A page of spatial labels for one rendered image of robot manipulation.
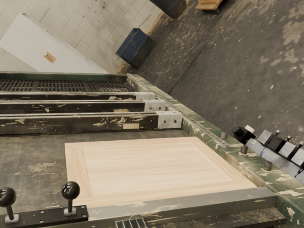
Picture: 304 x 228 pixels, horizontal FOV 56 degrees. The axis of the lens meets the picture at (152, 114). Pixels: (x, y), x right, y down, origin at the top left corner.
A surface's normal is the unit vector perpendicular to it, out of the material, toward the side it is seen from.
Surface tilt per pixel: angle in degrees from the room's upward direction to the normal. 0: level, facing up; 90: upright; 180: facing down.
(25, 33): 90
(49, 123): 90
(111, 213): 56
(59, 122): 90
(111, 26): 90
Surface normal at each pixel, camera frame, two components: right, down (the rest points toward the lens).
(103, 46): 0.29, 0.33
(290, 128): -0.74, -0.52
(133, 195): 0.07, -0.96
